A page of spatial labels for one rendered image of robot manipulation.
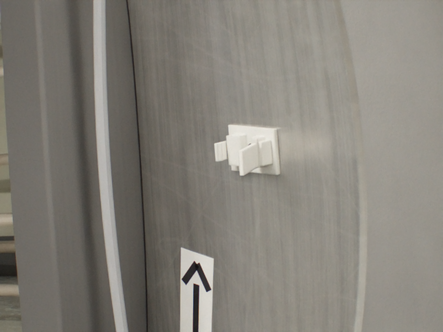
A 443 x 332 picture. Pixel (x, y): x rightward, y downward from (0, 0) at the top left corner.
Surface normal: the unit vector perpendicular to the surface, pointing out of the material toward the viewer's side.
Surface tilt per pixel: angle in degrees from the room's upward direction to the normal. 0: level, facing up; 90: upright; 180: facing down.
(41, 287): 90
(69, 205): 93
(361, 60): 90
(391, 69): 90
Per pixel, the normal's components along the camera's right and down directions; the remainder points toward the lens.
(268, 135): -0.70, 0.18
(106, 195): 0.07, 0.19
